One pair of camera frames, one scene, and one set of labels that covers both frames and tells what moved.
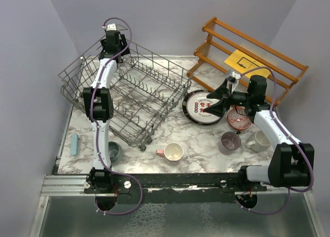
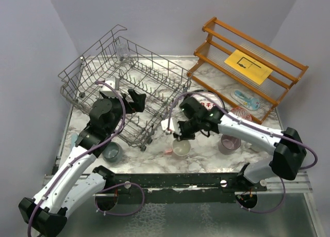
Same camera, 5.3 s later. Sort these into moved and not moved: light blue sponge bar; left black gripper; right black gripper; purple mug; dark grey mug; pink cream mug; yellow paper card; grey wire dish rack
Moved: left black gripper; right black gripper; pink cream mug
Not moved: purple mug; grey wire dish rack; light blue sponge bar; dark grey mug; yellow paper card
